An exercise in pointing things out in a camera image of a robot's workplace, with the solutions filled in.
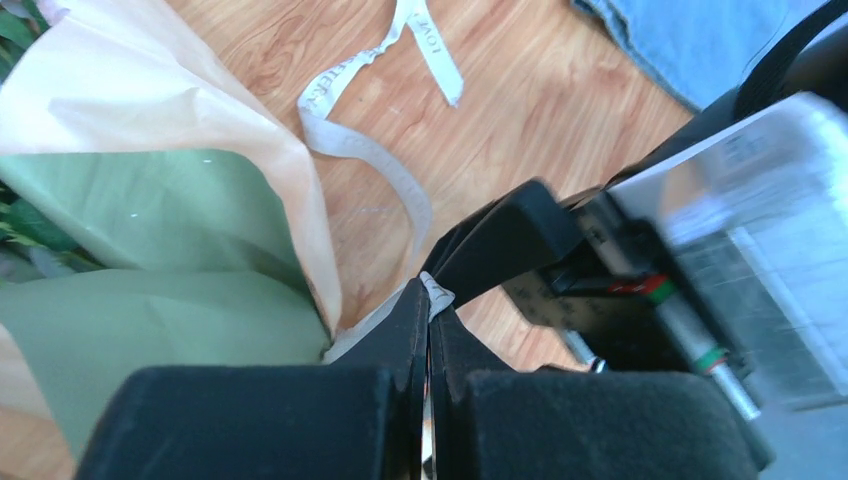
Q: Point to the white gold-lettered ribbon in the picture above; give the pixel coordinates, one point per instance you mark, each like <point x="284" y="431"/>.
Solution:
<point x="379" y="71"/>

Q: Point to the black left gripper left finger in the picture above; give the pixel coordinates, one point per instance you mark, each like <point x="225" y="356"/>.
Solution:
<point x="359" y="417"/>

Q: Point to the green and peach wrapping paper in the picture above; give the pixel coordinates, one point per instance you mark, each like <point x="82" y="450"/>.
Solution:
<point x="204" y="213"/>

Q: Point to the pink fake flower bouquet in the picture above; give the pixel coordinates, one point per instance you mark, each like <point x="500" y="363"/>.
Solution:
<point x="32" y="246"/>

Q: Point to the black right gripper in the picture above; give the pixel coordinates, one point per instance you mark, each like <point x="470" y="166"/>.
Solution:
<point x="605" y="284"/>

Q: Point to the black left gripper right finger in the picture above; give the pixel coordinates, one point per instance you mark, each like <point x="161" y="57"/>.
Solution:
<point x="493" y="422"/>

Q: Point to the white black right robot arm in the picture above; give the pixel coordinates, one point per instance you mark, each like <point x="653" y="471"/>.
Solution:
<point x="811" y="57"/>

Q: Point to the blue denim tote bag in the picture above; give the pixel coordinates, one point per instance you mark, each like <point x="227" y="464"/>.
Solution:
<point x="696" y="50"/>

